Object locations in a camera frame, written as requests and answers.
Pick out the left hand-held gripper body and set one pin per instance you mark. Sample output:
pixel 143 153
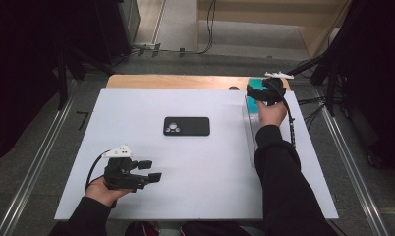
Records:
pixel 120 173

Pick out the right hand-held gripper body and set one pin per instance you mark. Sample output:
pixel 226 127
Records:
pixel 274 91

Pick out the clear plastic storage container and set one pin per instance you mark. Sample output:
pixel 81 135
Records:
pixel 251 141

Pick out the person's right hand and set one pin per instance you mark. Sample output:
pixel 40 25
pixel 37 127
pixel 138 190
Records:
pixel 272 114

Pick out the person's left hand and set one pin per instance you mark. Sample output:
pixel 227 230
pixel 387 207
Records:
pixel 100 193

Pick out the dark table grommet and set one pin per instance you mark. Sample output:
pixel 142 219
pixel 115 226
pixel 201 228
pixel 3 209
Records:
pixel 234 88

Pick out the white board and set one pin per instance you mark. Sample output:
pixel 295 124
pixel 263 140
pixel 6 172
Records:
pixel 185 170

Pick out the black metal stand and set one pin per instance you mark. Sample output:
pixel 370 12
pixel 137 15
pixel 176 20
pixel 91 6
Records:
pixel 329 78
pixel 63 82

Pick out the wooden table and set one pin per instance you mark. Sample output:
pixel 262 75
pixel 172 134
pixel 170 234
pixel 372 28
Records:
pixel 172 82

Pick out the light wooden furniture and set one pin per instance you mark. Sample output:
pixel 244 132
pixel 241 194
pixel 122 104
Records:
pixel 316 19

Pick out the black curtain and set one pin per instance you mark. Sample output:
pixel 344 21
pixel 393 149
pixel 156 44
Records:
pixel 375 82
pixel 18 65

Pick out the black cabinet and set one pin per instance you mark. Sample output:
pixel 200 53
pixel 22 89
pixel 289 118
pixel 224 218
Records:
pixel 117 26

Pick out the aluminium floor rail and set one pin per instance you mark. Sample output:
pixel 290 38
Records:
pixel 35 167
pixel 352 170

